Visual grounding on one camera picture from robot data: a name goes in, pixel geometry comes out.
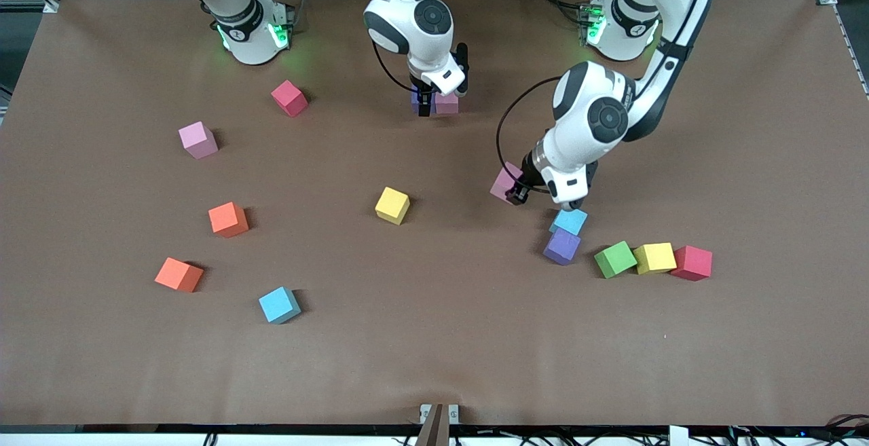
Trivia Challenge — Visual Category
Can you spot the orange foam cube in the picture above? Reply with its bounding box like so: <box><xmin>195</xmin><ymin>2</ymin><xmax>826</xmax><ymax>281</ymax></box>
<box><xmin>154</xmin><ymin>257</ymin><xmax>204</xmax><ymax>293</ymax></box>
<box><xmin>208</xmin><ymin>202</ymin><xmax>250</xmax><ymax>239</ymax></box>

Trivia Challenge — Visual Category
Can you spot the blue foam cube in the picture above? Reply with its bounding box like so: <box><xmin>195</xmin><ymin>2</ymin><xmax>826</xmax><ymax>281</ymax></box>
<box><xmin>258</xmin><ymin>286</ymin><xmax>301</xmax><ymax>325</ymax></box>
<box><xmin>549</xmin><ymin>208</ymin><xmax>589</xmax><ymax>237</ymax></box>

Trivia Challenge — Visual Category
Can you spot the yellow foam cube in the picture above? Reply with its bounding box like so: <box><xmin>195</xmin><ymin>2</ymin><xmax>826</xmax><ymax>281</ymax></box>
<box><xmin>375</xmin><ymin>186</ymin><xmax>411</xmax><ymax>226</ymax></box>
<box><xmin>633</xmin><ymin>242</ymin><xmax>678</xmax><ymax>276</ymax></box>

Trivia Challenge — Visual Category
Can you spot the green foam cube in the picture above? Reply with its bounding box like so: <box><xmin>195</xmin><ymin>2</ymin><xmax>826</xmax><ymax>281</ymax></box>
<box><xmin>593</xmin><ymin>240</ymin><xmax>638</xmax><ymax>280</ymax></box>

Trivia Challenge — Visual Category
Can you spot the red foam cube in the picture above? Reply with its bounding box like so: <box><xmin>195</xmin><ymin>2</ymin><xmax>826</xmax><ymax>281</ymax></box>
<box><xmin>271</xmin><ymin>79</ymin><xmax>309</xmax><ymax>118</ymax></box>
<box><xmin>671</xmin><ymin>245</ymin><xmax>714</xmax><ymax>282</ymax></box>

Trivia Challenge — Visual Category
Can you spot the brown paper table cover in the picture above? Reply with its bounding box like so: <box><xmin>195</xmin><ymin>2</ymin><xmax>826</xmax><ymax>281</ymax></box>
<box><xmin>0</xmin><ymin>0</ymin><xmax>869</xmax><ymax>428</ymax></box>

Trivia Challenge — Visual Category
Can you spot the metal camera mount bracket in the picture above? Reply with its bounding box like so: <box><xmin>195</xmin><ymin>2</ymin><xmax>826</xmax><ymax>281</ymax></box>
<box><xmin>419</xmin><ymin>403</ymin><xmax>461</xmax><ymax>446</ymax></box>

